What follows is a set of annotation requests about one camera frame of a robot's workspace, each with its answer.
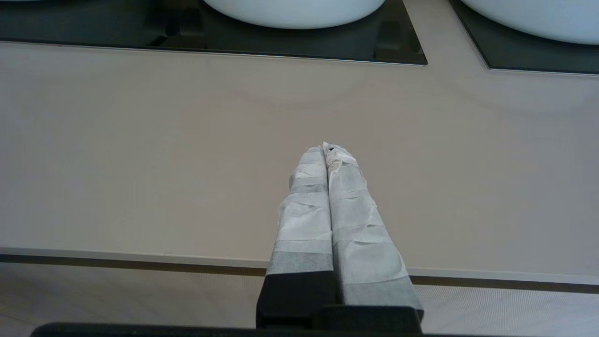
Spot short black glass cooktop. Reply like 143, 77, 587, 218
449, 0, 599, 75

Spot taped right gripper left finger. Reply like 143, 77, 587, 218
256, 146, 338, 328

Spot long black glass cooktop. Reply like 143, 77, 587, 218
0, 0, 428, 66

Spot white cooking pot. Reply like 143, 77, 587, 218
204, 0, 387, 29
461, 0, 599, 45

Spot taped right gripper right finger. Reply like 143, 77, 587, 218
323, 142, 424, 320

